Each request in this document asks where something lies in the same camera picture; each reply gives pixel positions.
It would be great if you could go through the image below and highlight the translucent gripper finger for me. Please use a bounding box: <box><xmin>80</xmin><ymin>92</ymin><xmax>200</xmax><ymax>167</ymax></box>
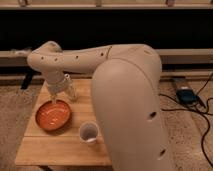
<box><xmin>65</xmin><ymin>74</ymin><xmax>77</xmax><ymax>102</ymax></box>
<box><xmin>50</xmin><ymin>94</ymin><xmax>57</xmax><ymax>104</ymax></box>

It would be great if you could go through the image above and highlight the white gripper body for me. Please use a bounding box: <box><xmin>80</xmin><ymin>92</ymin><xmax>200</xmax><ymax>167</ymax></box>
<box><xmin>43</xmin><ymin>71</ymin><xmax>67</xmax><ymax>94</ymax></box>

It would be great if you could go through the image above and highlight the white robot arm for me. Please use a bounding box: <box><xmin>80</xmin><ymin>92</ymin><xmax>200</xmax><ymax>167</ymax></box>
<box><xmin>27</xmin><ymin>41</ymin><xmax>175</xmax><ymax>171</ymax></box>

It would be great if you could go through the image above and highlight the orange plate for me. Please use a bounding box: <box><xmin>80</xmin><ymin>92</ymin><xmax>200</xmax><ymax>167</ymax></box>
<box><xmin>35</xmin><ymin>100</ymin><xmax>71</xmax><ymax>131</ymax></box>

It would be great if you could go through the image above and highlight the wooden table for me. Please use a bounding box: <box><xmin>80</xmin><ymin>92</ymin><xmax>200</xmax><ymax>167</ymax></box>
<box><xmin>15</xmin><ymin>79</ymin><xmax>111</xmax><ymax>166</ymax></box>

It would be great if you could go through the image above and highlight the blue black power box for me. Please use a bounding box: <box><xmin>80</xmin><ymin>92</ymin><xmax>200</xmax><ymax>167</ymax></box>
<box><xmin>173</xmin><ymin>77</ymin><xmax>197</xmax><ymax>105</ymax></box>

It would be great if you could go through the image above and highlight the long wooden bench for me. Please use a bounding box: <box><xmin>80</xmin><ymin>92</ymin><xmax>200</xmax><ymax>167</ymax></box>
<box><xmin>0</xmin><ymin>49</ymin><xmax>213</xmax><ymax>89</ymax></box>

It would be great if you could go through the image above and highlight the black cable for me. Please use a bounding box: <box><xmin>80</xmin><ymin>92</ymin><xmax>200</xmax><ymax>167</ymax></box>
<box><xmin>159</xmin><ymin>73</ymin><xmax>213</xmax><ymax>168</ymax></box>

